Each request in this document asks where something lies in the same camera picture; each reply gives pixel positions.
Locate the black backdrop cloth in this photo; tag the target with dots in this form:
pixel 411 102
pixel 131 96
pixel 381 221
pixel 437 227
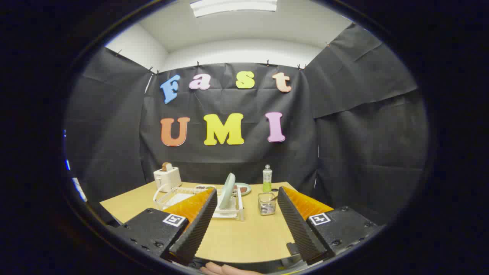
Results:
pixel 229 160

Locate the small plate with meat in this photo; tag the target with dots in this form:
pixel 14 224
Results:
pixel 247 192

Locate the pale green plate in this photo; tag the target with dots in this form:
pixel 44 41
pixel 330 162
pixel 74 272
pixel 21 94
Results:
pixel 228 189

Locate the ceiling light panel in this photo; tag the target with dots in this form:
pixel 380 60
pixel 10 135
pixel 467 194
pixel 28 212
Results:
pixel 233 7

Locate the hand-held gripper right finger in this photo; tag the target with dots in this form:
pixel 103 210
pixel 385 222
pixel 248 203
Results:
pixel 298 225

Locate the bread slice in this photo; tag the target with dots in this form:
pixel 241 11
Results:
pixel 166 167

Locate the white toaster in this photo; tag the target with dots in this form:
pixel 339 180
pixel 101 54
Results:
pixel 168 178

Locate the green drink bottle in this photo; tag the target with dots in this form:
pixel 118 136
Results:
pixel 267 179

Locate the clear cutlery basket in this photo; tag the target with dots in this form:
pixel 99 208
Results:
pixel 267 208

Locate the white ribbed drain mat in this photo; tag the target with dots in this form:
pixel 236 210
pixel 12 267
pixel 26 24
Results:
pixel 179 198

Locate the white divided seasoning tray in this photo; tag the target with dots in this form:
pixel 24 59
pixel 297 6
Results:
pixel 204 187

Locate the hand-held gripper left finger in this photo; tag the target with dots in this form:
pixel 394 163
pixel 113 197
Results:
pixel 198 229

